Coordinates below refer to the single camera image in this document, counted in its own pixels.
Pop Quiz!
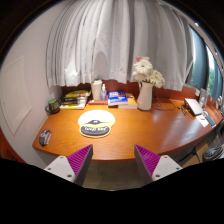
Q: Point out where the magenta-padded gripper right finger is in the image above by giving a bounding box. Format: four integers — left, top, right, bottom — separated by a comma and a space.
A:
133, 143, 184, 186

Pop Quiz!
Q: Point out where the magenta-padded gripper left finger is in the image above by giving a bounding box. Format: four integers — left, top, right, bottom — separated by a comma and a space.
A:
43, 143, 94, 187

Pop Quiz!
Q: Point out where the grey black computer mouse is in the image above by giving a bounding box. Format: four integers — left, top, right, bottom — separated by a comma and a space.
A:
38, 129, 52, 147

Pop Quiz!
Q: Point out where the yellow white thick book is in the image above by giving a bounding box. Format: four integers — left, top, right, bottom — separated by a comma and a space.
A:
59, 102, 87, 110

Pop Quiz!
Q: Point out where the dark mug green inside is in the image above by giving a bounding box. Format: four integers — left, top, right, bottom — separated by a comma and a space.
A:
45, 98, 61, 115

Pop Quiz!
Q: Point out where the silver laptop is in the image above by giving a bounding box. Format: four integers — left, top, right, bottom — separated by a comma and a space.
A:
183, 97, 204, 117

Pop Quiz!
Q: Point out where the black book yellow lettering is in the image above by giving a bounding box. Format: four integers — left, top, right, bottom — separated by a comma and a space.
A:
59, 98, 88, 106
60, 94, 89, 102

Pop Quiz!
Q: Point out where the orange cover book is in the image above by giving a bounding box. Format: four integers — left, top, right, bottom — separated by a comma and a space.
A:
118, 93, 139, 110

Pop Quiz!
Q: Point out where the white ceramic jug vase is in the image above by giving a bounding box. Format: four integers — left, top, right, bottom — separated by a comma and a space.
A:
136, 81, 155, 111

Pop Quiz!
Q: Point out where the flat red book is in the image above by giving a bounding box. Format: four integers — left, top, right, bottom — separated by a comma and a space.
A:
87, 98, 109, 106

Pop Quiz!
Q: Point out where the yellow black cover book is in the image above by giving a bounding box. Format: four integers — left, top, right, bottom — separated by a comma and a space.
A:
64, 89, 92, 99

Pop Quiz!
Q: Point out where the clear spray bottle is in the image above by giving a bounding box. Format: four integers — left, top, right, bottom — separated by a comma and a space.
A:
100, 83, 108, 102

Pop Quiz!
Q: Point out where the blue cover book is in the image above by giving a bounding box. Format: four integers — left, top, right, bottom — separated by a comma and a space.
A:
107, 90, 129, 107

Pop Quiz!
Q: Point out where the cream travel tumbler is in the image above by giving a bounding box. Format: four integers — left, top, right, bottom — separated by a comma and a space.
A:
90, 79, 103, 101

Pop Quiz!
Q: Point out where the white flower bouquet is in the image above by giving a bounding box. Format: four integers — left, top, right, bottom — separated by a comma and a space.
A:
132, 55, 166, 89

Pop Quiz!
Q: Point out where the white curtain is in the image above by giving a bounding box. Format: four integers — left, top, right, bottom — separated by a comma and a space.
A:
45, 0, 195, 93

